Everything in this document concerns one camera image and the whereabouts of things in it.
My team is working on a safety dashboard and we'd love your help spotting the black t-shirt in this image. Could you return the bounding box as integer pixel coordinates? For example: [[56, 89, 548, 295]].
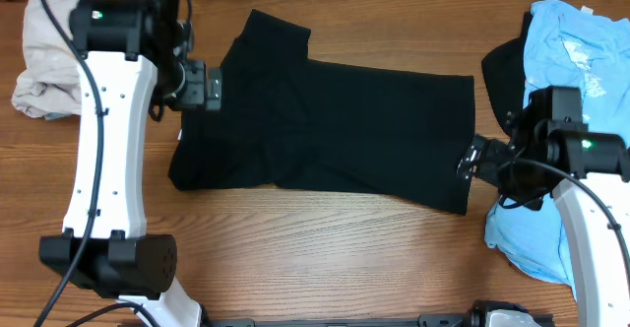
[[168, 10, 475, 215]]

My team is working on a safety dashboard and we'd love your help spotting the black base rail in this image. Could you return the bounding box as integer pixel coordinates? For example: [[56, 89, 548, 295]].
[[201, 300, 555, 327]]

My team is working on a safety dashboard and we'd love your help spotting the beige crumpled garment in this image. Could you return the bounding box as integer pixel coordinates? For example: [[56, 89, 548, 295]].
[[11, 0, 82, 119]]

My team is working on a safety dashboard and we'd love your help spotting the light blue t-shirt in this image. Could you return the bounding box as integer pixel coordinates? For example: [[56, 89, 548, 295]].
[[484, 0, 629, 287]]

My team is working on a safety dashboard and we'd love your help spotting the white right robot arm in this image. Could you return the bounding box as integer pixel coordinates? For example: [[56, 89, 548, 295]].
[[457, 87, 629, 326]]

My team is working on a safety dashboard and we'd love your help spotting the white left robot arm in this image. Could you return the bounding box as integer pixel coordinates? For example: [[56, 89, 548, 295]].
[[38, 0, 222, 326]]

